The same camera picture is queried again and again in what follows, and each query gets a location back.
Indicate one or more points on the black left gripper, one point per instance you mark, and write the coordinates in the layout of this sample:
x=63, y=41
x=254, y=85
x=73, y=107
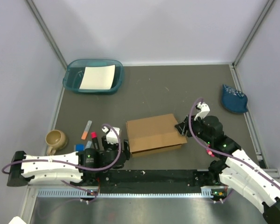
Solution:
x=106, y=145

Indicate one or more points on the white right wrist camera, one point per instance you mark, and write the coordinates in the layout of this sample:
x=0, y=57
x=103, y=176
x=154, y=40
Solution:
x=202, y=110

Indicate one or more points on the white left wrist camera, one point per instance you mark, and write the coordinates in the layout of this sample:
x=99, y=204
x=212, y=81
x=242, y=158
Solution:
x=111, y=134

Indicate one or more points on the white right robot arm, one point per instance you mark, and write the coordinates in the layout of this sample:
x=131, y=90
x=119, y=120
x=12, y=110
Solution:
x=234, y=168

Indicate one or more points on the pink flower toy right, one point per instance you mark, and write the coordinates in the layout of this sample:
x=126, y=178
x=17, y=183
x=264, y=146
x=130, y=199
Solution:
x=210, y=153

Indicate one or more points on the teal plastic tub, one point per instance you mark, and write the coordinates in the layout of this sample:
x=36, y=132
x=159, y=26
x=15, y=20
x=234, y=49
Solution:
x=75, y=71

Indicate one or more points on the blue leaf-shaped dish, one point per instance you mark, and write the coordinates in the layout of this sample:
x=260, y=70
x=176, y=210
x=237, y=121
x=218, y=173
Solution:
x=234, y=100

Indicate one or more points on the orange and grey marker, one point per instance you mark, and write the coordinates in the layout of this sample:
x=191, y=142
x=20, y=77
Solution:
x=86, y=130

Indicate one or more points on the pink and black marker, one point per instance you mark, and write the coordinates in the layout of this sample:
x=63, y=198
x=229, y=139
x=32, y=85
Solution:
x=95, y=140

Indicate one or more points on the brown cardboard box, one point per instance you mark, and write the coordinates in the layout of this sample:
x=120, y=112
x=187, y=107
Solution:
x=153, y=135

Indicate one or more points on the beige ceramic mug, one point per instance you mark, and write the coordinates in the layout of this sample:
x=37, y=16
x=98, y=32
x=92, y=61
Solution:
x=55, y=140

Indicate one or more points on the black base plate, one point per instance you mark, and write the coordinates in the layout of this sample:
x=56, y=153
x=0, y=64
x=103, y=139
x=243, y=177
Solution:
x=150, y=181

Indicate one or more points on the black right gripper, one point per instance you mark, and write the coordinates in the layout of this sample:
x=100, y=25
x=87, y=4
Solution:
x=183, y=127

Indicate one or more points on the small white-blue object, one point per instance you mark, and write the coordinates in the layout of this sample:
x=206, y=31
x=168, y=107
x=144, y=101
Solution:
x=79, y=147

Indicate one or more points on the white paper sheet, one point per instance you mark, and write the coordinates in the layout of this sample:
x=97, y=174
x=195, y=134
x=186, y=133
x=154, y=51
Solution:
x=98, y=78

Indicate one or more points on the grey slotted cable duct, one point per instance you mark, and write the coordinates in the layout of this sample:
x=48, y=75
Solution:
x=75, y=193

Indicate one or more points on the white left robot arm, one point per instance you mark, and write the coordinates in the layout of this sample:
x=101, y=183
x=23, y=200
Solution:
x=80, y=168

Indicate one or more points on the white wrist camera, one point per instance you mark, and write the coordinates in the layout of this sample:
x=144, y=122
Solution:
x=202, y=110
x=111, y=134

